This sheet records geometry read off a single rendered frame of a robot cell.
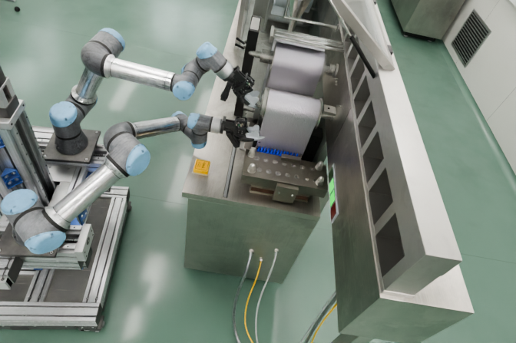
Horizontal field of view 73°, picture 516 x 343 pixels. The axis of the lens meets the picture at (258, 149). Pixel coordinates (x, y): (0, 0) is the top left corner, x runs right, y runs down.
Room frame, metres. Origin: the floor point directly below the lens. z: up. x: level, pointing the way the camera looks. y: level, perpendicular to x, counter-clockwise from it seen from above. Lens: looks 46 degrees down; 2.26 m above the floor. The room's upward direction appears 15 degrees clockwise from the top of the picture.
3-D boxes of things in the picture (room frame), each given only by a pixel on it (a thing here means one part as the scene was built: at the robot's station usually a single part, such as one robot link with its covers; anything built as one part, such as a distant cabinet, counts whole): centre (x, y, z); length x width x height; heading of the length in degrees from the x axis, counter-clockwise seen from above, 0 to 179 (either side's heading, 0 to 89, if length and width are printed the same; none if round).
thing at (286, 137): (1.22, -0.10, 1.11); 0.23 x 0.01 x 0.18; 96
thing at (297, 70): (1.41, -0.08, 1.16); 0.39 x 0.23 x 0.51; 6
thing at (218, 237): (2.21, 0.07, 0.43); 2.52 x 0.64 x 0.86; 6
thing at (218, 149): (2.21, 0.08, 0.88); 2.52 x 0.66 x 0.04; 6
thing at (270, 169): (1.10, -0.15, 1.00); 0.40 x 0.16 x 0.06; 96
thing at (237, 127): (1.20, 0.14, 1.12); 0.12 x 0.08 x 0.09; 96
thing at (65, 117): (1.10, 0.92, 0.98); 0.13 x 0.12 x 0.14; 0
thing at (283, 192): (1.01, -0.17, 0.96); 0.10 x 0.03 x 0.11; 96
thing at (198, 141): (1.19, 0.31, 1.01); 0.11 x 0.08 x 0.11; 58
